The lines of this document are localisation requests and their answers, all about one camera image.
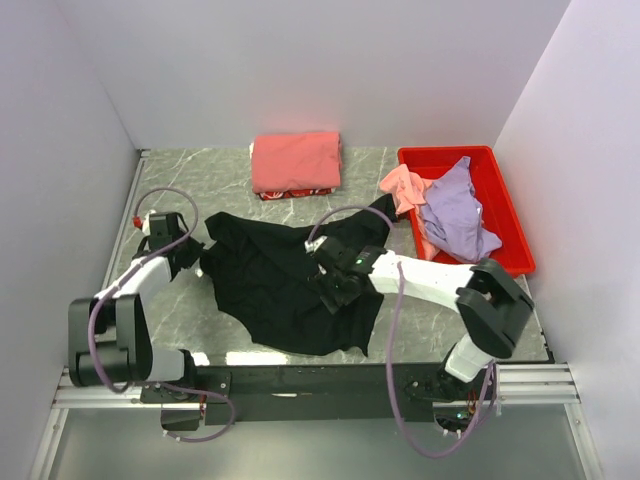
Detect folded pink t shirt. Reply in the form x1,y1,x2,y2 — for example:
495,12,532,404
250,132,342,194

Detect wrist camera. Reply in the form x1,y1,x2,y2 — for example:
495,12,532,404
132,211,183,251
304,235,327,255

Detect aluminium frame rail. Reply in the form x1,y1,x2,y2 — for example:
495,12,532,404
51,363,580,410

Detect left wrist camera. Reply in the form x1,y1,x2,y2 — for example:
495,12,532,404
132,211,183,251

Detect red plastic bin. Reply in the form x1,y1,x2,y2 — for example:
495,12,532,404
397,145,536,277

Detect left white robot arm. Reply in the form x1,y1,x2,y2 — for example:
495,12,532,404
68,212,204,402

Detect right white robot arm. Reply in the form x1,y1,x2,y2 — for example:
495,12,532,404
305,236,534,399

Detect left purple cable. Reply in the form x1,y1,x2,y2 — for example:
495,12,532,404
87,186,201,394

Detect black t shirt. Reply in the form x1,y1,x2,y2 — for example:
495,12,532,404
200,212,383,356

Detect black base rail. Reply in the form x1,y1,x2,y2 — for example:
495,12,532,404
140,363,485,426

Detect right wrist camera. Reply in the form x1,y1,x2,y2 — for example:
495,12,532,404
304,235,327,255

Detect crumpled salmon t shirt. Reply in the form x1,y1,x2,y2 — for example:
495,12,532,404
379,164,439,260

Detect crumpled lavender t shirt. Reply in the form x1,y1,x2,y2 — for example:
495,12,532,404
421,156,503,263

